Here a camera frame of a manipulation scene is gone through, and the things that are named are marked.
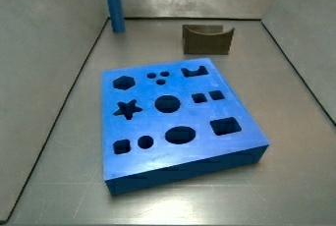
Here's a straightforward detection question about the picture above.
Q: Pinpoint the blue round cylinder peg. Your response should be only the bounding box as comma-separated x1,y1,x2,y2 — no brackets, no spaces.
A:
108,0,126,33

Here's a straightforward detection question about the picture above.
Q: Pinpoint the blue shape sorting board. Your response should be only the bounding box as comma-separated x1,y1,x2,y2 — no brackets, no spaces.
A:
102,58,270,195

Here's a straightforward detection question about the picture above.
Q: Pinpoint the black curved cradle stand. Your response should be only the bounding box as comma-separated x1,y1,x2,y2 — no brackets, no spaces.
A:
183,25,235,55

